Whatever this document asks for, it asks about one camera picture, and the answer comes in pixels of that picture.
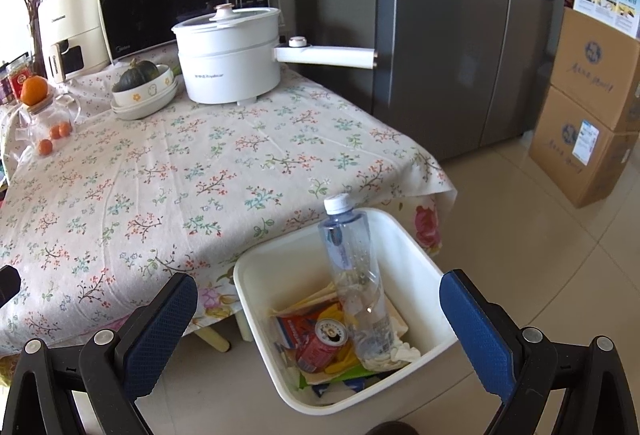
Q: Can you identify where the white tissue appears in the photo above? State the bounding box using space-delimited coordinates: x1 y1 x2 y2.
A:
390 316 421 365

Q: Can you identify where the white orange cardboard piece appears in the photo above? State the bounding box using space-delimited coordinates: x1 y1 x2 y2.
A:
273 301 336 349

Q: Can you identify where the red drink can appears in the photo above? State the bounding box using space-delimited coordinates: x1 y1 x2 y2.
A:
296 318 348 373

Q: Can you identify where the clear plastic water bottle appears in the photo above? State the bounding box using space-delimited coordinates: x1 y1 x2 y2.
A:
319 194 397 372

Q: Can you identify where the green snack bag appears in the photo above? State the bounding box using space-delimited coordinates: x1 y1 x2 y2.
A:
298 363 375 389

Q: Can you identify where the white plastic trash bin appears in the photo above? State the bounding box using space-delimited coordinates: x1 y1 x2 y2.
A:
233 209 457 417

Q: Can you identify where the floral tablecloth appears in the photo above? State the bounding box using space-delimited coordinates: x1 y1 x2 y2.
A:
1 67 457 356

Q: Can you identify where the glass jar with kumquats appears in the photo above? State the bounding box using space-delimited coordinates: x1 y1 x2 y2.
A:
24 94 81 157

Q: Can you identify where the orange fruit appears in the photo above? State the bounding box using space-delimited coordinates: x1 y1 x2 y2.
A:
21 76 49 107

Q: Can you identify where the red lidded jar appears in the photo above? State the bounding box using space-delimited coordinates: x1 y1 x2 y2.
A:
8 54 32 99

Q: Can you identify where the lower cardboard box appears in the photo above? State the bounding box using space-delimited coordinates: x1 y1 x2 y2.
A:
529 86 639 209

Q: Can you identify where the white ceramic bowl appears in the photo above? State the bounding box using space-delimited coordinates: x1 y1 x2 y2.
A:
112 64 176 106

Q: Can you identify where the green squash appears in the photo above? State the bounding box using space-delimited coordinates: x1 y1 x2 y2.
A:
112 60 160 93

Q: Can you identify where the white electric cooking pot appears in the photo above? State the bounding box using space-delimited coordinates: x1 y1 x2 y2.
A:
171 3 376 105

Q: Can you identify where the grey refrigerator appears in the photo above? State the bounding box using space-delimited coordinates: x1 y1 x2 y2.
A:
295 0 563 160

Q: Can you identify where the blue white leaflet box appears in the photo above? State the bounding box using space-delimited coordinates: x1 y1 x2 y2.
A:
573 0 640 39

